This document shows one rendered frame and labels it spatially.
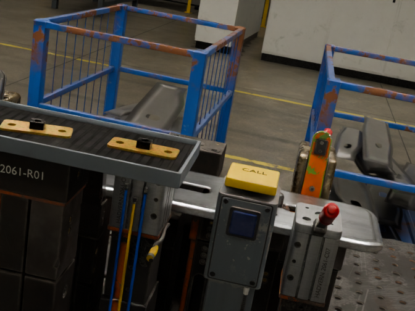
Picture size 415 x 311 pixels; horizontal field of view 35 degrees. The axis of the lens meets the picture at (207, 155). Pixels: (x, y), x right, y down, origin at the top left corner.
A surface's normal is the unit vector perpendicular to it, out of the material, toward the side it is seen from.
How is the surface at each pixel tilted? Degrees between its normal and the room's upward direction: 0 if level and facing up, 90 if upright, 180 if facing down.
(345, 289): 0
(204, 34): 90
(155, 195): 90
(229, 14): 90
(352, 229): 0
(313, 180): 78
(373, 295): 0
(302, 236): 90
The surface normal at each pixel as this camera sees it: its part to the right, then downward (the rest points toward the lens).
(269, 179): 0.16, -0.94
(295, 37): -0.17, 0.28
